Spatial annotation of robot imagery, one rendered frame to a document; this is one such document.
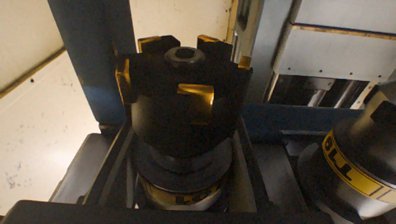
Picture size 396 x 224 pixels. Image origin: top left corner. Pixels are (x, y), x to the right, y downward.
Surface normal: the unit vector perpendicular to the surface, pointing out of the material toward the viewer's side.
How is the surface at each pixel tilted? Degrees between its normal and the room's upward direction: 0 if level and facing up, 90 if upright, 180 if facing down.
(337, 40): 85
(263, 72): 90
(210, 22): 90
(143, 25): 90
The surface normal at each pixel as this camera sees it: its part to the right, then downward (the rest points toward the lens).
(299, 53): 0.00, 0.66
